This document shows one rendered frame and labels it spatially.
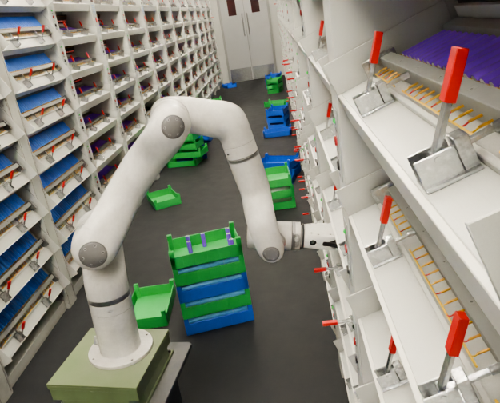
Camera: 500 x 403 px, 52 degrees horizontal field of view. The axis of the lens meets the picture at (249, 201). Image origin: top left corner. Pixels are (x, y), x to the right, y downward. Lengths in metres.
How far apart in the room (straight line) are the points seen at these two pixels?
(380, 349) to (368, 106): 0.42
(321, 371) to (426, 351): 1.46
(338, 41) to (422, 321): 0.42
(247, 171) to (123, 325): 0.56
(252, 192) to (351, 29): 0.72
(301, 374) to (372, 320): 1.06
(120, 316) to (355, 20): 1.05
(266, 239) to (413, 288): 0.82
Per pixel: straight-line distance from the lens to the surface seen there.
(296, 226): 1.49
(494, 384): 0.49
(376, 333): 0.91
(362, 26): 0.80
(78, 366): 1.63
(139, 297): 2.67
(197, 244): 2.31
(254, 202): 1.41
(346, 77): 0.80
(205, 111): 1.37
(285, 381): 1.96
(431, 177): 0.37
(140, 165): 1.35
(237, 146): 1.37
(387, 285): 0.65
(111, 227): 1.37
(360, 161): 0.84
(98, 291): 1.48
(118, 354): 1.58
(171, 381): 1.61
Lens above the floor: 1.25
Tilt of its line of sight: 20 degrees down
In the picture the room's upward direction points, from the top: 9 degrees counter-clockwise
